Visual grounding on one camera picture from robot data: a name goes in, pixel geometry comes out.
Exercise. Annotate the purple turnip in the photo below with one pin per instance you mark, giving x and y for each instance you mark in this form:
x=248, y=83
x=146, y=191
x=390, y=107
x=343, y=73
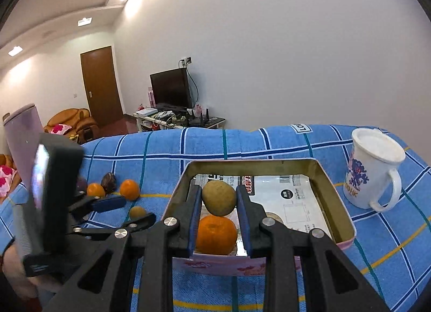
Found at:
x=82, y=184

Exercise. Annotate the purple tumbler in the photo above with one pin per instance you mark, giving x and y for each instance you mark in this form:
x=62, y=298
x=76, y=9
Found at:
x=22, y=136

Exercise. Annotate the black router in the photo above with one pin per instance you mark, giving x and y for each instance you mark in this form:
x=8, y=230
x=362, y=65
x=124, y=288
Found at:
x=202, y=120

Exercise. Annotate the orange leather sofa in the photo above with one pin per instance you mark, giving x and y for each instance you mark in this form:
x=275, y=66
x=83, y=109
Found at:
x=80, y=120

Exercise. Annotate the brown wooden door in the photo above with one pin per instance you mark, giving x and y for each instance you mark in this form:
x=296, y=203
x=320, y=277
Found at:
x=101, y=86

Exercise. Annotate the white printed mug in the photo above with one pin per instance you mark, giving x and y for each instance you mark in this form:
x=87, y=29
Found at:
x=367, y=177

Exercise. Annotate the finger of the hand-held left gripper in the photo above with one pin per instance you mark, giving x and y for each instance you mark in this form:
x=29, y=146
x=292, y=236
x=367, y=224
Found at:
x=111, y=202
x=143, y=221

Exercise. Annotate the pink paper bag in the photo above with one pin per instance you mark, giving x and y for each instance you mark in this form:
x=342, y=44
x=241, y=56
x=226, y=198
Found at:
x=151, y=96

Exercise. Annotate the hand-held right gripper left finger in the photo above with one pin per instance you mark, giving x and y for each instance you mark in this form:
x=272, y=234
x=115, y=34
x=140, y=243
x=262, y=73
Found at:
x=193, y=221

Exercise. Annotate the pink metal tin box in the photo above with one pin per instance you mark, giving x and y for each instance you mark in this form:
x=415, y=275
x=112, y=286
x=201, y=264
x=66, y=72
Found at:
x=215, y=265

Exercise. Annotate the white wall socket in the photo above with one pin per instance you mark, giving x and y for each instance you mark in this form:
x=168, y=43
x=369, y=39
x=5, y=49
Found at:
x=187, y=60

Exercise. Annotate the brown kiwi fruit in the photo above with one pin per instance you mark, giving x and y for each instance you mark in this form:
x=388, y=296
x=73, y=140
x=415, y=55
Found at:
x=219, y=197

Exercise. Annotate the small orange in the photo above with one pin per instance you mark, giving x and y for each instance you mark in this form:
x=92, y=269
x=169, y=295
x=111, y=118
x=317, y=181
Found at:
x=129, y=189
x=96, y=190
x=215, y=235

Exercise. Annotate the blue checked blanket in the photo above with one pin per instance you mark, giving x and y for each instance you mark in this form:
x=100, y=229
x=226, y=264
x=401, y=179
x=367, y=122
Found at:
x=252, y=143

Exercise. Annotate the white set-top box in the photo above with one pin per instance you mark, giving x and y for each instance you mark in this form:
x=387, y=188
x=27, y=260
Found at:
x=147, y=111

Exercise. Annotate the person's left forearm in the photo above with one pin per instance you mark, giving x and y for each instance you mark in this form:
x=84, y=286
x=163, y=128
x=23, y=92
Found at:
x=15, y=268

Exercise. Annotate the black television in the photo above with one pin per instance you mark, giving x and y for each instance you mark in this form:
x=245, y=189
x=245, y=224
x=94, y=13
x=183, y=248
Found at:
x=170, y=89

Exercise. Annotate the dark brown water chestnut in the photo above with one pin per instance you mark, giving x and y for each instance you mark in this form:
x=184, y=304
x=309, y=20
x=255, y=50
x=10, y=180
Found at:
x=109, y=182

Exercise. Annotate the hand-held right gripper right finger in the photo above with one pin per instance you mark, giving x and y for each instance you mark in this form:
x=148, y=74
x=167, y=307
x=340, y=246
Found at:
x=244, y=222

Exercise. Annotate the square ceiling light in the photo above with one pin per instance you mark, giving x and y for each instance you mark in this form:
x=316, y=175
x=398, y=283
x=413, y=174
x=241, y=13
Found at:
x=85, y=21
x=15, y=50

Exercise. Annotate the white plastic packet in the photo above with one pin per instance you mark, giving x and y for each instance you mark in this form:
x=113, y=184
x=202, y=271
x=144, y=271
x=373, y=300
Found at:
x=296, y=204

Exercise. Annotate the white television stand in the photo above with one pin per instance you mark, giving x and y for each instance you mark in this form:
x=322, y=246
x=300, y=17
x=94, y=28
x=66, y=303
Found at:
x=215, y=123

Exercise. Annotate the pink floral pillow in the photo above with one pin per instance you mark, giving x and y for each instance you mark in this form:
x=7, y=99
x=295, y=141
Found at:
x=6, y=180
x=61, y=129

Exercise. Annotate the small brown-green fruit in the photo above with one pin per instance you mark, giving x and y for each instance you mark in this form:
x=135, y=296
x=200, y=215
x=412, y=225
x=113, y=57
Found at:
x=137, y=212

